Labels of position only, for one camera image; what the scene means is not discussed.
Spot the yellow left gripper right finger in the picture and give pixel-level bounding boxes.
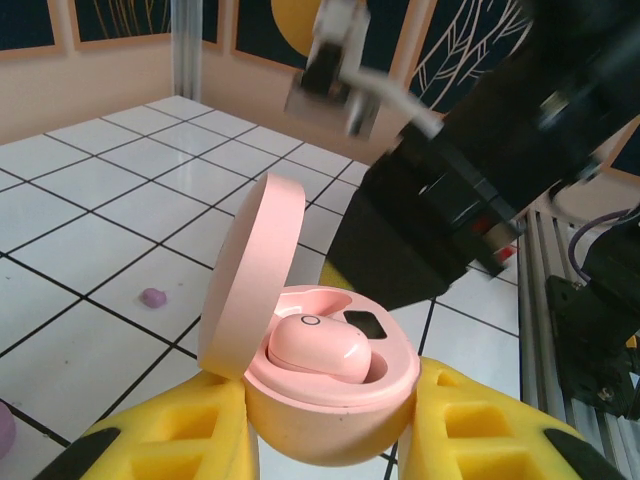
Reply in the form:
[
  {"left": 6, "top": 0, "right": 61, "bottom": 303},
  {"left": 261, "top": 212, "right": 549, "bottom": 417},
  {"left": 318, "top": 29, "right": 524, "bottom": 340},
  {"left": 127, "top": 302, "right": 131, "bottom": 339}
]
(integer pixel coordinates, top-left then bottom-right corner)
[{"left": 398, "top": 355, "right": 640, "bottom": 480}]

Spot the peach earbud charging case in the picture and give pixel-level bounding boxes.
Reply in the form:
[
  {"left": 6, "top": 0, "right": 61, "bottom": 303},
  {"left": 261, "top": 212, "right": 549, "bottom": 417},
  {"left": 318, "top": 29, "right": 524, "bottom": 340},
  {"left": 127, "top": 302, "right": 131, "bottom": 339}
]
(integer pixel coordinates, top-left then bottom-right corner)
[{"left": 196, "top": 172, "right": 422, "bottom": 464}]

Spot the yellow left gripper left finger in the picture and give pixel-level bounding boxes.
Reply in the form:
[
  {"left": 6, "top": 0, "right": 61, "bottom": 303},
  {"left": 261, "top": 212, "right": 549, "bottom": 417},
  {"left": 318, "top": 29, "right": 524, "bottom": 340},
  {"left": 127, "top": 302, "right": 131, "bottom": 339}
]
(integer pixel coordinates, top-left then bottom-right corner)
[{"left": 29, "top": 372, "right": 262, "bottom": 480}]

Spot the lilac earbud charging case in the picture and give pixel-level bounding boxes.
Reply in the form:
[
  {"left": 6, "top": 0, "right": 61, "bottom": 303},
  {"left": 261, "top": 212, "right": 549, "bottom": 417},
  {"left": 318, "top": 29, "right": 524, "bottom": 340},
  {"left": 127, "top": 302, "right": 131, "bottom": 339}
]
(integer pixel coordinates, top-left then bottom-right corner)
[{"left": 0, "top": 401, "right": 17, "bottom": 459}]

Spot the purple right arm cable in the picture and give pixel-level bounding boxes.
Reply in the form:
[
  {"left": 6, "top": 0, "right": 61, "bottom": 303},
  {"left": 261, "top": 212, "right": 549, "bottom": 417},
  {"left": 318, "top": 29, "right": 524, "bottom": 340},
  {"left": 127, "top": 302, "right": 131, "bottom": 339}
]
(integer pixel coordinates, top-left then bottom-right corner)
[{"left": 568, "top": 210, "right": 629, "bottom": 282}]

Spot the aluminium mounting rail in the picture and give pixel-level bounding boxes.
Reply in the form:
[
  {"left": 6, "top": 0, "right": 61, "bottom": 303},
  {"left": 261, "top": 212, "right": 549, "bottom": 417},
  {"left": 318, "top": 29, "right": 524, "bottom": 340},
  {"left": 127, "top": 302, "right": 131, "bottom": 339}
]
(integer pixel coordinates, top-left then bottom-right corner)
[{"left": 516, "top": 207, "right": 640, "bottom": 454}]

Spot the aluminium frame post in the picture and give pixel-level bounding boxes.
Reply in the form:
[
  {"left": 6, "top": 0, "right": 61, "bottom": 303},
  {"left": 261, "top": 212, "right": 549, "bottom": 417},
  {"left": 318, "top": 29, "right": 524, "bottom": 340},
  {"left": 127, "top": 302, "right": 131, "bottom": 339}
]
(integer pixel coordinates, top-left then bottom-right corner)
[{"left": 168, "top": 0, "right": 205, "bottom": 100}]

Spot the lilac wireless earbud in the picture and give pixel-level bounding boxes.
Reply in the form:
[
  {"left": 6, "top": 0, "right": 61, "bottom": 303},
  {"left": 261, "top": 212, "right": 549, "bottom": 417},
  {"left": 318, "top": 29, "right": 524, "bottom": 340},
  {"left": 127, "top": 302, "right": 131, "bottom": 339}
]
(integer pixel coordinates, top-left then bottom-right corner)
[{"left": 137, "top": 287, "right": 169, "bottom": 310}]

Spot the peach wireless earbud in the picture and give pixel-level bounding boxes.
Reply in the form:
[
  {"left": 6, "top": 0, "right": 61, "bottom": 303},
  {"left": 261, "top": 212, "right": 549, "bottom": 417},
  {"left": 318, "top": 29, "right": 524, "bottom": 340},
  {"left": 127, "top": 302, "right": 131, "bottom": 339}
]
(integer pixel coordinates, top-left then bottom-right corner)
[{"left": 266, "top": 313, "right": 375, "bottom": 386}]

